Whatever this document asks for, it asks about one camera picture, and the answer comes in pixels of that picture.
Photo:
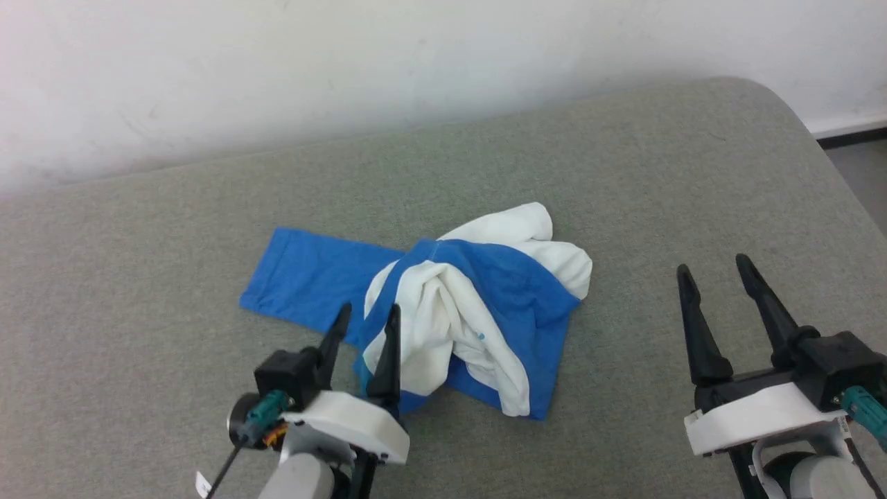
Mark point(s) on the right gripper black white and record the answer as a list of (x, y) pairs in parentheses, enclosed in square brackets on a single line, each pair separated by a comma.
[(755, 416)]

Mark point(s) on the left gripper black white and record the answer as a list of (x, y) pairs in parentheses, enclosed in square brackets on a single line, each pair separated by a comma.
[(353, 423)]

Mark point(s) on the blue and white shirt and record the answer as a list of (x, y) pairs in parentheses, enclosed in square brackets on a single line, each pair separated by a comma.
[(499, 291)]

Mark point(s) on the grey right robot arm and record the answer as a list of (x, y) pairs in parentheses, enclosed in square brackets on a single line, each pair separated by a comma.
[(824, 482)]

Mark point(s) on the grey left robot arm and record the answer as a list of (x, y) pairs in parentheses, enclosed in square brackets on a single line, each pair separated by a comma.
[(301, 478)]

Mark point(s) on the white baseboard strip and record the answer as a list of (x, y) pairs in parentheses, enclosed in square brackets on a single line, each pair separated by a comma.
[(849, 125)]

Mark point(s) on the grey fabric sofa seat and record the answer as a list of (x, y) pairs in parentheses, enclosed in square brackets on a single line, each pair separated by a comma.
[(138, 277)]

